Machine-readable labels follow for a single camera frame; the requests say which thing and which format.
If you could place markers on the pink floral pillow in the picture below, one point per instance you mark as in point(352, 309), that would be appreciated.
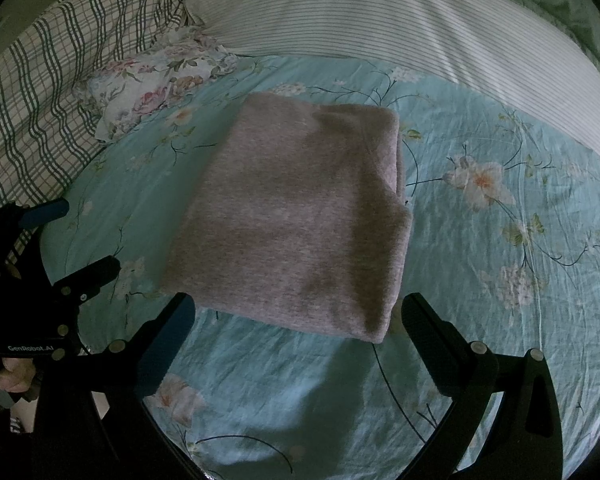
point(155, 80)

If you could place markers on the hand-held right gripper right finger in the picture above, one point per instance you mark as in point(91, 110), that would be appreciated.
point(426, 335)

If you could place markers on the light blue floral bedsheet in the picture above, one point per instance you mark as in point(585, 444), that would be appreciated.
point(480, 260)

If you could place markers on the white striped duvet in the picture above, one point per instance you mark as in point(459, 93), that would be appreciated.
point(380, 10)

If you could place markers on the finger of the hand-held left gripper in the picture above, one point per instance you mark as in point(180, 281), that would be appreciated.
point(47, 211)
point(92, 275)

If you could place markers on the green plaid blanket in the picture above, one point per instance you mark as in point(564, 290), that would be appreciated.
point(45, 85)

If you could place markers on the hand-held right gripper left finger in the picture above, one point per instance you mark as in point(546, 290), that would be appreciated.
point(161, 355)

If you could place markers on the grey knit garment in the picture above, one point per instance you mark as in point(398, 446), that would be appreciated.
point(300, 210)

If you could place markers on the person's left hand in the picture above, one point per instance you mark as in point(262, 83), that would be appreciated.
point(12, 375)

